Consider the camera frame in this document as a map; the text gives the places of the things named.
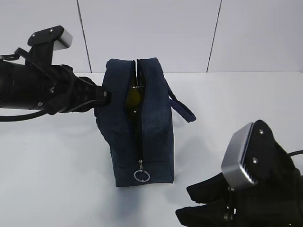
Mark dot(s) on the yellow lemon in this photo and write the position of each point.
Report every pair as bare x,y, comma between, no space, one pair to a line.
134,99

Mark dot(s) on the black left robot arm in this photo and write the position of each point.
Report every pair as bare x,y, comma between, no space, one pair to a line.
27,88

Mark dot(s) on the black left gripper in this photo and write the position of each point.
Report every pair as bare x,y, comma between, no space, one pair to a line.
52,90

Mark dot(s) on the dark blue fabric bag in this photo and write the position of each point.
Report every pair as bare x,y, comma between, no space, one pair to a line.
141,142

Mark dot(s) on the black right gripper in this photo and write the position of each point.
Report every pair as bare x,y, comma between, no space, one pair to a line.
276,202

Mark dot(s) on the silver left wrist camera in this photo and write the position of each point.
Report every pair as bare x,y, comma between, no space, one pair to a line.
44,42

